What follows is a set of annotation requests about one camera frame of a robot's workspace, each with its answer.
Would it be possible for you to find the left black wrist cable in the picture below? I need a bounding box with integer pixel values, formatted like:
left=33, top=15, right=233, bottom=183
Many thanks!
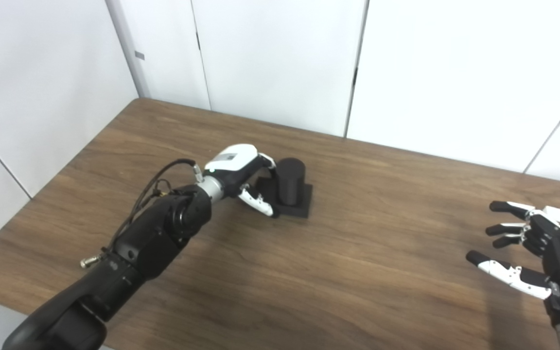
left=80, top=159, right=204, bottom=269

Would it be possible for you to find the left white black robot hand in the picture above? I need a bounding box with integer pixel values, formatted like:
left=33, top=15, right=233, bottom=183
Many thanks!
left=204, top=143, right=278, bottom=217

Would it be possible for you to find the black peg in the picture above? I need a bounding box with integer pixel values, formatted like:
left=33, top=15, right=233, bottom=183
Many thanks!
left=253, top=158, right=314, bottom=219

